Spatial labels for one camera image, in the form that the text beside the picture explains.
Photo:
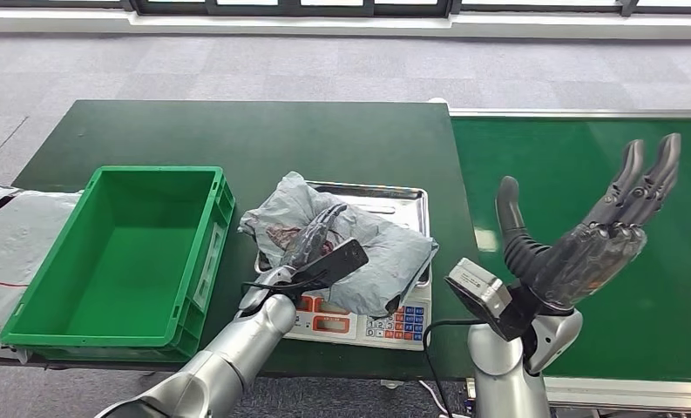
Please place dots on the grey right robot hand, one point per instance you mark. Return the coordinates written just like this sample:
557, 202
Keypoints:
582, 265

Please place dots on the white printed poly mailer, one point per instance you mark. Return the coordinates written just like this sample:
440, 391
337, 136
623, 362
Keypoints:
16, 242

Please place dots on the green work table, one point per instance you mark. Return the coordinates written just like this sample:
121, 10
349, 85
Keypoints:
322, 138

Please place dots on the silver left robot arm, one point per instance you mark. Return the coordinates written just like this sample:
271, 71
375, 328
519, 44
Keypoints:
235, 352

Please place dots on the green conveyor belt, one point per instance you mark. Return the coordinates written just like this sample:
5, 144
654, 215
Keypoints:
553, 150

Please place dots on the green plastic crate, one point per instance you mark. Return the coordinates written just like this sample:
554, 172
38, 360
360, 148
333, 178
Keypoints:
131, 259

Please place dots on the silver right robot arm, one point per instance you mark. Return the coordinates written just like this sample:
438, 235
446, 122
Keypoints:
495, 375

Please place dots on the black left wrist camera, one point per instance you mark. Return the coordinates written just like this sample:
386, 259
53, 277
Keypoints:
336, 262

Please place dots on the white scale with steel tray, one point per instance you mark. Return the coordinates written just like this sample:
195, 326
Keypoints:
397, 199

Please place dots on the grey parcel bag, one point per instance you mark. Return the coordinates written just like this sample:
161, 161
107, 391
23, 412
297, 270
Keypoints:
380, 254

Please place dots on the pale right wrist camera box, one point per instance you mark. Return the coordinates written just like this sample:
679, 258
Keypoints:
478, 285

